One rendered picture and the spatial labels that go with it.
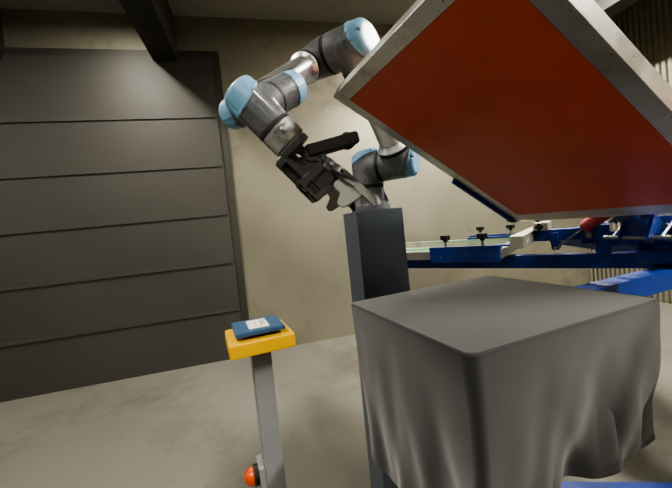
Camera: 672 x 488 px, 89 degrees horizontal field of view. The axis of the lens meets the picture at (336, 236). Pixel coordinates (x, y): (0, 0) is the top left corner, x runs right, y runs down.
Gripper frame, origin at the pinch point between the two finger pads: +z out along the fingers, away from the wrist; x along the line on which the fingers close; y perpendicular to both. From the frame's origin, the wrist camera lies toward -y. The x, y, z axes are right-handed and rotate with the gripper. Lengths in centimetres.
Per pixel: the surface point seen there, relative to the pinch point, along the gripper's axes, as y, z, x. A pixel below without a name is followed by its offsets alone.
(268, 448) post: 51, 20, -3
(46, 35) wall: 20, -252, -265
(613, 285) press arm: -35, 66, -5
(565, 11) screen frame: -34.5, -3.0, 27.7
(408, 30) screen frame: -27.7, -18.8, 8.7
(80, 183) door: 92, -148, -260
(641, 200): -49, 48, 5
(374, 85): -26.4, -17.3, -11.6
